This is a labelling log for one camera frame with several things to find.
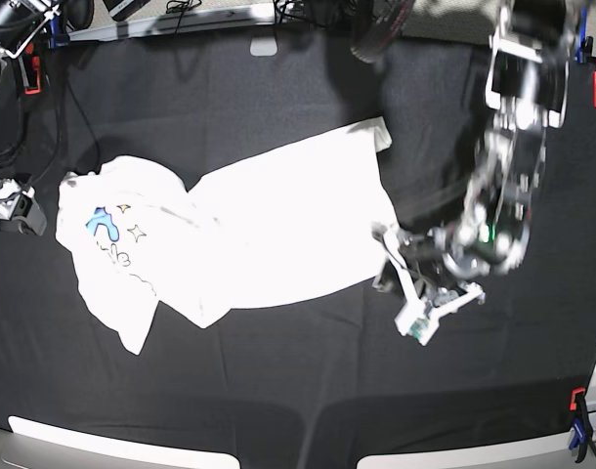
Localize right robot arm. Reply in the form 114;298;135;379
0;1;62;235

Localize black table cloth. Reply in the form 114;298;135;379
0;30;596;468

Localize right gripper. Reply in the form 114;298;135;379
0;179;47;235

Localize blue clamp top right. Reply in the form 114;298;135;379
575;7;593;64

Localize white t-shirt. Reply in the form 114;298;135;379
56;117;397;354

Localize blue red clamp bottom right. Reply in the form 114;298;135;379
568;387;590;463

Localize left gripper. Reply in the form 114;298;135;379
371;222;473;298

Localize dark box top left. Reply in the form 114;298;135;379
103;0;149;22

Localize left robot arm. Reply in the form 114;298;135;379
374;1;590;301

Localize red clamp top left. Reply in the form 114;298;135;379
16;42;42;96

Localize blue clamp top left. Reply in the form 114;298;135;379
44;5;70;50

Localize black cable on floor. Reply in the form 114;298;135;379
164;0;201;34

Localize black red cable bundle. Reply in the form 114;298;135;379
349;0;416;64

